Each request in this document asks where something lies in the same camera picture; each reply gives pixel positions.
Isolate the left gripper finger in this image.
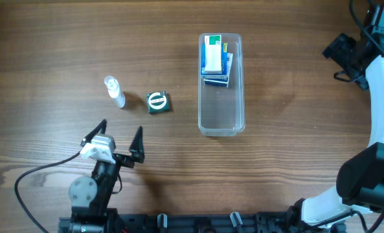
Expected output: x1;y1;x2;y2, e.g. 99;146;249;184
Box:
80;119;107;146
129;126;145;163

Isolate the blue medicine box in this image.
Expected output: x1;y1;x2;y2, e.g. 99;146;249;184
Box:
201;43;227;80

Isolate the green Zam-Buk ointment box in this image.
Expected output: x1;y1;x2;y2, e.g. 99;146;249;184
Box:
146;91;170;115

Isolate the white spray bottle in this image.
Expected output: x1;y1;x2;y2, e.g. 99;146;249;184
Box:
104;76;126;109

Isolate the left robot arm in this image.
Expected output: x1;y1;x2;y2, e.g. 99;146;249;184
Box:
58;120;145;233

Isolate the clear plastic container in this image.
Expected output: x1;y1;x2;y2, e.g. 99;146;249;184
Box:
198;33;245;137

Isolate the white green medicine box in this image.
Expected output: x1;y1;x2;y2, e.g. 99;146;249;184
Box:
205;35;222;73

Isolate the Hansaplast plaster box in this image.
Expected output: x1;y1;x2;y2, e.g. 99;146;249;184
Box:
203;53;233;87

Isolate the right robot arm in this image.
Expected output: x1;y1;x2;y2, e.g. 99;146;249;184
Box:
278;1;384;232

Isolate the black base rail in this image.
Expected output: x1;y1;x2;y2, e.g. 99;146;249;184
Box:
58;212;346;233

